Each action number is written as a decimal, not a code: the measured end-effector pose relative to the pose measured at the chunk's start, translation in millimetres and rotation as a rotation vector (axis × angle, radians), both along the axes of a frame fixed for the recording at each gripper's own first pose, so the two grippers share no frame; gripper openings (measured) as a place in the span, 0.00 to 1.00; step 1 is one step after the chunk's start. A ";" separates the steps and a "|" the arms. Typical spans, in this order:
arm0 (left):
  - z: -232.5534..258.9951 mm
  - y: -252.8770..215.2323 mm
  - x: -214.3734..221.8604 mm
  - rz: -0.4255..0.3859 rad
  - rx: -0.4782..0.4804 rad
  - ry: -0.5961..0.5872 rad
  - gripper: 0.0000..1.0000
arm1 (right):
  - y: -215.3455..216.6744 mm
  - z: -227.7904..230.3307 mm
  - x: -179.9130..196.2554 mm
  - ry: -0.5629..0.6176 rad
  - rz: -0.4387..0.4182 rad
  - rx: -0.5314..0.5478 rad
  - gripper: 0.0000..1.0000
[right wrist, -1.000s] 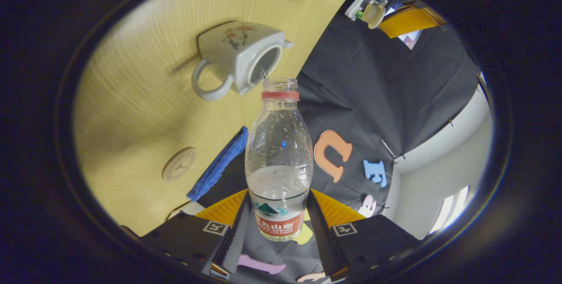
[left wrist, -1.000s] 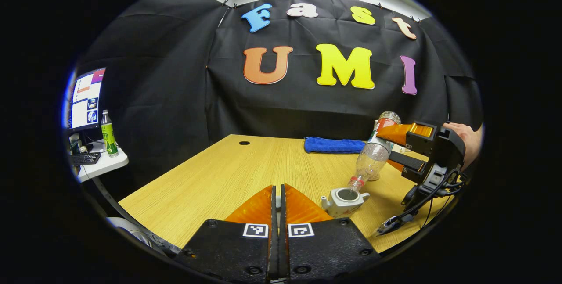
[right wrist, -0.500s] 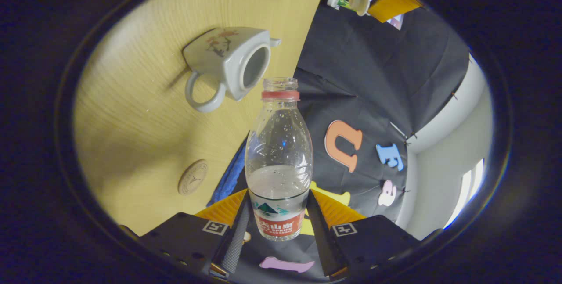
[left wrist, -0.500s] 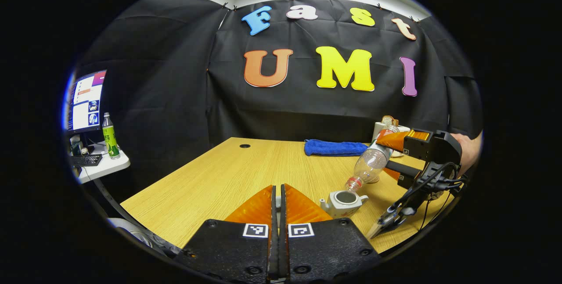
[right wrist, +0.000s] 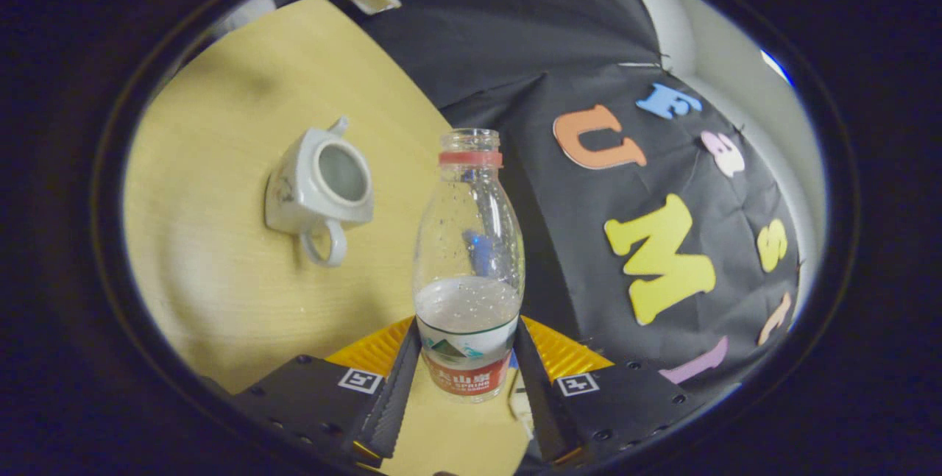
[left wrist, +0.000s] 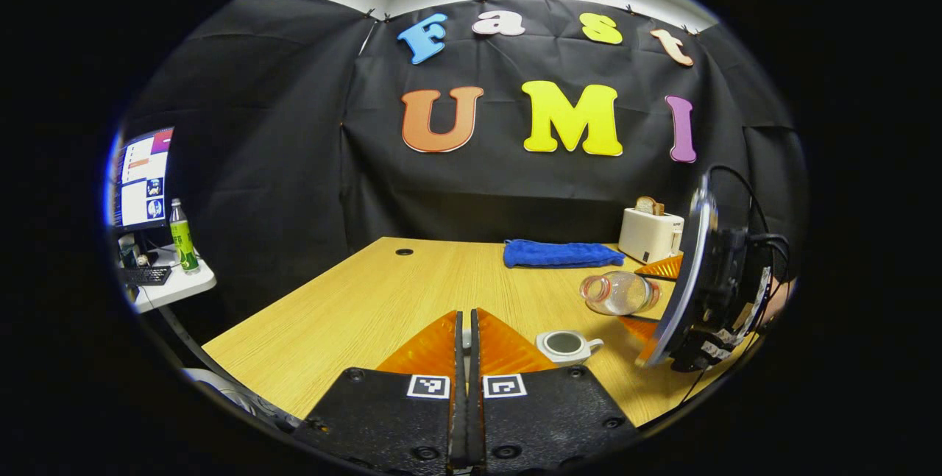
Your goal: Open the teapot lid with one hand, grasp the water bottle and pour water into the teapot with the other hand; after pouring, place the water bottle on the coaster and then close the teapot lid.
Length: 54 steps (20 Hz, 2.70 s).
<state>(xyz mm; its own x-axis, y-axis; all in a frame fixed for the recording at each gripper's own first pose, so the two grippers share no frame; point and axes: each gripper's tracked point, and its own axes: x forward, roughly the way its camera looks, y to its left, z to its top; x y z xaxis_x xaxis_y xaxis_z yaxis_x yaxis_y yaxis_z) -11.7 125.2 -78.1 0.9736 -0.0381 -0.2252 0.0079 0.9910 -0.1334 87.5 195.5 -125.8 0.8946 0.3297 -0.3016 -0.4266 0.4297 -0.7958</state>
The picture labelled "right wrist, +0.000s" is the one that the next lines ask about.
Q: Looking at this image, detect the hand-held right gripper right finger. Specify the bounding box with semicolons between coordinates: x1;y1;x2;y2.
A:
513;316;709;468

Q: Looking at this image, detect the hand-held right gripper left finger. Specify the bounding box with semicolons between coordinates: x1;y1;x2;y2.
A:
232;316;422;471

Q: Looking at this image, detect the clear plastic water bottle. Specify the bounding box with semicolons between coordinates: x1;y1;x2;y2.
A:
412;129;526;403

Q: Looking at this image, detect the white ceramic teacup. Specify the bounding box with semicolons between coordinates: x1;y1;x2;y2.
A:
265;117;375;268

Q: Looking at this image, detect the black backdrop cloth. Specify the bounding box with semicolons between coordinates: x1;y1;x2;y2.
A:
361;0;803;403

